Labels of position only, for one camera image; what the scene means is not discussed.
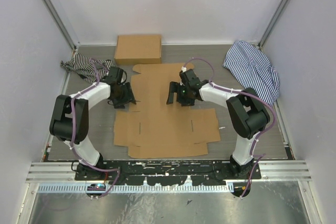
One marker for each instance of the cardboard box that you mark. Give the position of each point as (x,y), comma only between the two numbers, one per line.
(138,49)
(151,128)

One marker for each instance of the left aluminium frame post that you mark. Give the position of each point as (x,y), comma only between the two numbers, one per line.
(60,24)

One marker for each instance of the aluminium front rail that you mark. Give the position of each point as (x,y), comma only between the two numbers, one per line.
(270,170)

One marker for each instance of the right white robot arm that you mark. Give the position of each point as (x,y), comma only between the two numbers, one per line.
(247,112)

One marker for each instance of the right aluminium frame post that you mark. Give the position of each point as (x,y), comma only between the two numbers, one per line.
(273,21)

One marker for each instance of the black white striped cloth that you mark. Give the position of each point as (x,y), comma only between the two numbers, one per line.
(88,69)

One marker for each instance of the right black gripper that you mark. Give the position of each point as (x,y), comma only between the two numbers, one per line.
(175,88)

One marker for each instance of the folded closed cardboard box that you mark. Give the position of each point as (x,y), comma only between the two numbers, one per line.
(138,49)

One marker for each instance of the slotted grey cable duct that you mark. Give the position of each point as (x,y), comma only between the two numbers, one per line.
(88,188)

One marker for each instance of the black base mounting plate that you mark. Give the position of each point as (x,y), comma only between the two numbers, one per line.
(163,172)

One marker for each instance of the aluminium frame post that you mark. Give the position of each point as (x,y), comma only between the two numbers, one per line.
(60,24)
(273,21)

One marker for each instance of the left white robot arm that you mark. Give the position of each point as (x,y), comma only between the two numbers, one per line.
(70,119)

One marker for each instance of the blue white striped cloth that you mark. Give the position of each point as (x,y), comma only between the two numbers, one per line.
(252,69)

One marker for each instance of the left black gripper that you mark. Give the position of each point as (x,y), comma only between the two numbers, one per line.
(129,96)

